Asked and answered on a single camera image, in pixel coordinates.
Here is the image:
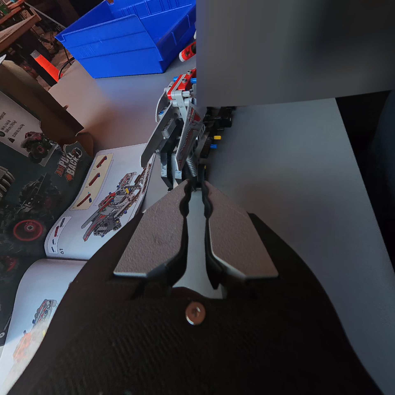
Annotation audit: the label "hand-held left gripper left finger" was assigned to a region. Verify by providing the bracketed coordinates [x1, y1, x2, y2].
[113, 179, 189, 286]

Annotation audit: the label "grey red lego truck model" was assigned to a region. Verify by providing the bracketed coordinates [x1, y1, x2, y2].
[140, 69, 232, 189]

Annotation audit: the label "orange traffic cone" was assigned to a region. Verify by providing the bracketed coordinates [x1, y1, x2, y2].
[30, 50, 60, 83]

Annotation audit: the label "person's dark blue trousers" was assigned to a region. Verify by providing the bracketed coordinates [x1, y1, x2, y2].
[336, 89, 395, 395]

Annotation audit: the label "lego set cardboard box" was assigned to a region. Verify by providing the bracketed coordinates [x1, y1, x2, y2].
[0, 60, 94, 347]

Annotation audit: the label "wooden workbench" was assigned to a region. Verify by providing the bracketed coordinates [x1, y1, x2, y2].
[0, 6, 42, 54]

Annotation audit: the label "lego instruction booklet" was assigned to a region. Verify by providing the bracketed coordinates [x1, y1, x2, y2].
[0, 143, 156, 368]

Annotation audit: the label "blue plastic storage bin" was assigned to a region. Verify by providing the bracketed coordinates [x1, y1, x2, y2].
[55, 0, 197, 79]

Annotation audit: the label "red white marker pen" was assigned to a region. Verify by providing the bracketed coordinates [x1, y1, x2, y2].
[179, 42, 197, 62]

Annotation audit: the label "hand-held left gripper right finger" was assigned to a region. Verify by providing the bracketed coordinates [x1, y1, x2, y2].
[202, 180, 279, 290]

